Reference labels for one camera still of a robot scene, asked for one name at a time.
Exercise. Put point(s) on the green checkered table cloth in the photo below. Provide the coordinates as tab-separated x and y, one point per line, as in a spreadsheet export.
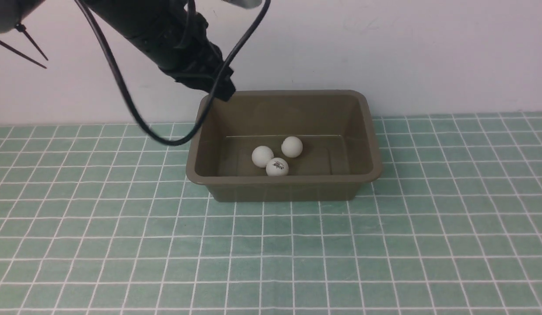
101	220

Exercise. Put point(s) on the white ping-pong ball with logo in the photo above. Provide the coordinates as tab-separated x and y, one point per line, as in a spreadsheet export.
277	167

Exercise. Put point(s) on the plain white ping-pong ball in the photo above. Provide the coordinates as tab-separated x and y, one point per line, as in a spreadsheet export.
292	147
261	156

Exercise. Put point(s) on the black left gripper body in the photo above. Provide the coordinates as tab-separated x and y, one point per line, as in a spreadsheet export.
177	42

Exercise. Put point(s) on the olive green plastic bin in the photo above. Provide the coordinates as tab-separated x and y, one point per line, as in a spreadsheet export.
340	153

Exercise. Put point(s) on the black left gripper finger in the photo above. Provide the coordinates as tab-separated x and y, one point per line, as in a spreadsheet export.
205	81

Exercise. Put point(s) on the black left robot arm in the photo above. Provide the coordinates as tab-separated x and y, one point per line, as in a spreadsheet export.
130	18

